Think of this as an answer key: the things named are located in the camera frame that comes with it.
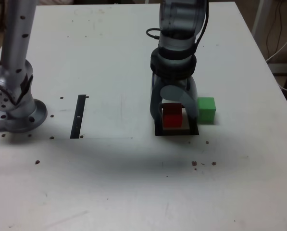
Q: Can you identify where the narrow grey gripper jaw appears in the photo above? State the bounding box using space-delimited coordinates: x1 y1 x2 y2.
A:
149 74 165 121

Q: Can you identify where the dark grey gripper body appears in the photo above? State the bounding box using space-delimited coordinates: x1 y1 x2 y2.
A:
154 74 192 89

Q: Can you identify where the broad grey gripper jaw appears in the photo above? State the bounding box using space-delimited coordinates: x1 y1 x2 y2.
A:
160 76 199 119

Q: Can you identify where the red cube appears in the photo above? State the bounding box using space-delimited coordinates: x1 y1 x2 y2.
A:
162 103 184 128

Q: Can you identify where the green cube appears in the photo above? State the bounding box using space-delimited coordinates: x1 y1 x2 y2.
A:
197 97 216 125

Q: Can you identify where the black tape square outline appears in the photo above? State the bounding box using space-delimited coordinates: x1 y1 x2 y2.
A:
153 103 200 136

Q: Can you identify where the black tape strip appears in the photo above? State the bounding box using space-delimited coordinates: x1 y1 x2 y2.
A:
70 94 87 140

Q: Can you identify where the pale pink cloth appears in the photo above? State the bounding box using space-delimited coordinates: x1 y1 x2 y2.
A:
35 0 75 6

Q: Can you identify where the white metal post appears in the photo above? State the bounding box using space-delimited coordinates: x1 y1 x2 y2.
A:
251 0 273 49

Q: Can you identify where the thin black hanging cable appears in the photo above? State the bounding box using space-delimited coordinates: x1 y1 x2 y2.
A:
265 0 282 60

